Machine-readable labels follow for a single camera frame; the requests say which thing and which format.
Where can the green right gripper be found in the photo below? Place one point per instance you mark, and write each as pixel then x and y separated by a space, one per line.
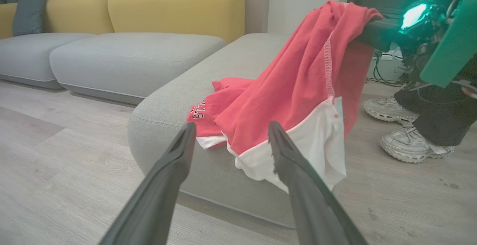
pixel 454 47

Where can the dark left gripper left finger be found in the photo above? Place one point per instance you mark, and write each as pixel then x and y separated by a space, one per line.
pixel 156 200

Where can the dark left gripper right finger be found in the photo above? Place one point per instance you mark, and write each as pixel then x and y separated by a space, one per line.
pixel 309 207

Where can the red shorts with white lining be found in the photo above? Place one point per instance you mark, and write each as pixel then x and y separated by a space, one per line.
pixel 283 88

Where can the grey sofa chaise seat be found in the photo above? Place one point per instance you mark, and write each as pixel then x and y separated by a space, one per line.
pixel 208 77

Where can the wide grey sofa seat cushion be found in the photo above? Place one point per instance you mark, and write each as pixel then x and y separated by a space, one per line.
pixel 126 62

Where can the grey chunky sneaker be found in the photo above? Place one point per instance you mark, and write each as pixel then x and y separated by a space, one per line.
pixel 410 146
pixel 387 110

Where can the black trousers of person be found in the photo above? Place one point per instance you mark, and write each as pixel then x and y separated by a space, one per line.
pixel 443 114

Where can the large yellow sofa back cushion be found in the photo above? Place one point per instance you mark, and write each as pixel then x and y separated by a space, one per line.
pixel 175 10

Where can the grey throw pillow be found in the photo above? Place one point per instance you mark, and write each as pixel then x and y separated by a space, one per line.
pixel 29 13

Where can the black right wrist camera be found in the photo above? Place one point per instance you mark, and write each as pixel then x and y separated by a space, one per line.
pixel 425 32

